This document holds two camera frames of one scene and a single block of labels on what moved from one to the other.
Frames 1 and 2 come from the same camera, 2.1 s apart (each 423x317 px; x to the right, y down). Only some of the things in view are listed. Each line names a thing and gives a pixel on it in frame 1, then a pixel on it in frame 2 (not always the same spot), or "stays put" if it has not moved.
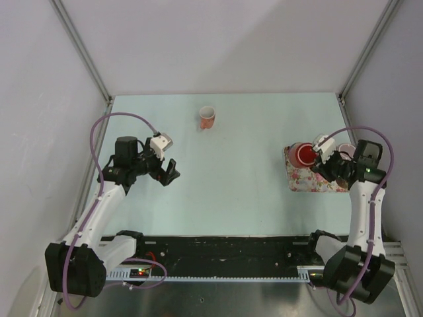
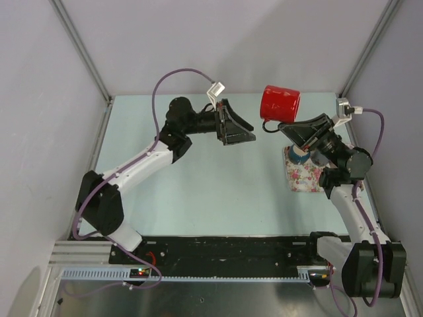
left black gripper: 159,174 -> 230,133
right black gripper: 322,168 -> 303,133
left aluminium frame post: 88,61 stays put
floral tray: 307,179 stays put
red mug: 302,154 -> 278,104
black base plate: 226,256 stays put
